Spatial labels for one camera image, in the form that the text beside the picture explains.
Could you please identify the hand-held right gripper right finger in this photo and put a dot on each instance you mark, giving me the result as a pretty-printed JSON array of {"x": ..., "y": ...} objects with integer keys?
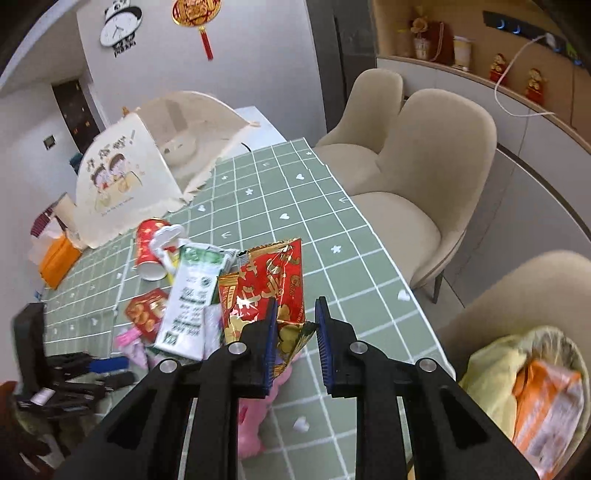
[{"x": 323, "y": 355}]

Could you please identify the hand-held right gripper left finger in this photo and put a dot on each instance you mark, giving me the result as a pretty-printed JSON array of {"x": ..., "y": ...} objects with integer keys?
[{"x": 270, "y": 355}]

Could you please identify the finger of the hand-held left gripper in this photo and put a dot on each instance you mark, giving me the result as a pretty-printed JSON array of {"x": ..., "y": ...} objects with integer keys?
[
  {"x": 108, "y": 364},
  {"x": 115, "y": 381}
]

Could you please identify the red snack packet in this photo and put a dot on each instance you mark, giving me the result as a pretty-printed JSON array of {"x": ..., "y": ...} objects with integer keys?
[{"x": 251, "y": 286}]

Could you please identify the trash bin with yellow liner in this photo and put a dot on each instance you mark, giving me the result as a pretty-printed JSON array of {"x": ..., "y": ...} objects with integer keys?
[{"x": 561, "y": 350}]

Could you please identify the pink caterpillar toy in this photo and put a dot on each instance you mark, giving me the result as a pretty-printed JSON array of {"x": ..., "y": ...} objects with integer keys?
[{"x": 256, "y": 415}]

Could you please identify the small red cookie packet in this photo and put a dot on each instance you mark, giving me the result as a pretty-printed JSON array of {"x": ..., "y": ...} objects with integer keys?
[{"x": 145, "y": 314}]

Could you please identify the orange box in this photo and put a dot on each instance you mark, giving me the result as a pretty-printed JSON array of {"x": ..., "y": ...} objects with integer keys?
[{"x": 57, "y": 261}]

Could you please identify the white green milk carton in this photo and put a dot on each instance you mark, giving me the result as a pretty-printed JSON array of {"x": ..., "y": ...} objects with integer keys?
[{"x": 187, "y": 304}]

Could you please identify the dark red bag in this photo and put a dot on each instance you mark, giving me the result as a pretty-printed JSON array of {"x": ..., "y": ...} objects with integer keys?
[{"x": 40, "y": 221}]

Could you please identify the red paper cup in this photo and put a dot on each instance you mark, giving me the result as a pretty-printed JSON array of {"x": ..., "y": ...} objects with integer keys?
[{"x": 147, "y": 249}]

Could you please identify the beige paper carton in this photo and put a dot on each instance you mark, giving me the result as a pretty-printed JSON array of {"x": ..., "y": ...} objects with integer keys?
[{"x": 64, "y": 210}]

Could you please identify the green checked tablecloth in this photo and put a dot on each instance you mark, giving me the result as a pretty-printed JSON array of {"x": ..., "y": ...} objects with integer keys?
[{"x": 286, "y": 198}]

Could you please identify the yellow plastic bag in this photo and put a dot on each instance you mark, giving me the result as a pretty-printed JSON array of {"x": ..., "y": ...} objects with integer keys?
[{"x": 489, "y": 383}]

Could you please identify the cream mesh food cover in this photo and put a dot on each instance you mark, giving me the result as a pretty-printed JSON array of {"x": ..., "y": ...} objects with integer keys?
[{"x": 120, "y": 184}]

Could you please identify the beige upholstered chair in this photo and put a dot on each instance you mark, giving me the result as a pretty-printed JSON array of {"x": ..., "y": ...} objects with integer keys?
[
  {"x": 521, "y": 290},
  {"x": 434, "y": 175},
  {"x": 369, "y": 110}
]

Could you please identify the orange snack packet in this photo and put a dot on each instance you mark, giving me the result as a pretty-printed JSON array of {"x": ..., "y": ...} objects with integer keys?
[{"x": 547, "y": 406}]

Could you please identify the dark door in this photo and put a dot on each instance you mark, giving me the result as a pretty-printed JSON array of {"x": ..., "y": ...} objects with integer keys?
[{"x": 76, "y": 115}]

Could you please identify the cream lidded cup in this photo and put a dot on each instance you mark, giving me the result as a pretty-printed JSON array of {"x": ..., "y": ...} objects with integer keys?
[{"x": 463, "y": 53}]

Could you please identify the dark red gift box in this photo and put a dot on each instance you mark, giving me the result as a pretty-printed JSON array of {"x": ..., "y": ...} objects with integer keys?
[{"x": 443, "y": 44}]

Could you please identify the flower figurine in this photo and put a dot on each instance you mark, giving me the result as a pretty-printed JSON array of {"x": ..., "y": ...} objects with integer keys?
[{"x": 421, "y": 34}]

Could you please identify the red gold figurine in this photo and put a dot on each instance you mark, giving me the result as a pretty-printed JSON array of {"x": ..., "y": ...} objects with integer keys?
[
  {"x": 498, "y": 69},
  {"x": 535, "y": 87}
]

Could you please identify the red gold hanging ornament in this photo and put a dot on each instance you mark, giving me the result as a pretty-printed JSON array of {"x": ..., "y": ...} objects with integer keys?
[{"x": 196, "y": 14}]

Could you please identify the black power strip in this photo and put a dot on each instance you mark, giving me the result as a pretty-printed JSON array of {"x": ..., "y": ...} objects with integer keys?
[{"x": 512, "y": 25}]

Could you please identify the black wall switch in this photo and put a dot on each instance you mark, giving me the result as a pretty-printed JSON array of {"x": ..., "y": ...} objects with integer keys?
[{"x": 50, "y": 141}]

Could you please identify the panda wall clock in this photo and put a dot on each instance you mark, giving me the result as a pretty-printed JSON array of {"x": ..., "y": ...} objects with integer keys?
[{"x": 119, "y": 25}]

